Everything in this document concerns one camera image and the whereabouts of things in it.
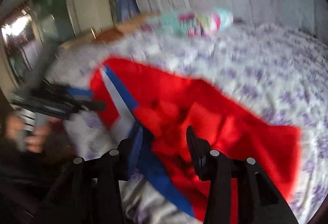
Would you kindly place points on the green framed door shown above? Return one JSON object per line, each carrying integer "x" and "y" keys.
{"x": 54, "y": 19}

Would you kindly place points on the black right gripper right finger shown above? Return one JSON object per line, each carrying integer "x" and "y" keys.
{"x": 240, "y": 191}

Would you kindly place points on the person left hand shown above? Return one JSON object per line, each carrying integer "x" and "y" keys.
{"x": 34, "y": 140}

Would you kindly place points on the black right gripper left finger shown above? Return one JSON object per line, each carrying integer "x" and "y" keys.
{"x": 89, "y": 191}

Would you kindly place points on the red track pants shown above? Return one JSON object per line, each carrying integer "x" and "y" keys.
{"x": 165, "y": 105}

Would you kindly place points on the orange brown pillow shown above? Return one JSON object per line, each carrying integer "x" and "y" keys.
{"x": 108, "y": 35}

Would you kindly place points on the window with frame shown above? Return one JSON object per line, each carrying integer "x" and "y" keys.
{"x": 22, "y": 47}

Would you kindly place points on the folded teal pink blanket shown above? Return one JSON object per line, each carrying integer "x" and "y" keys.
{"x": 190, "y": 23}

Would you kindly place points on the purple floral bed sheet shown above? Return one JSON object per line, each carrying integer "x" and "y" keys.
{"x": 278, "y": 73}

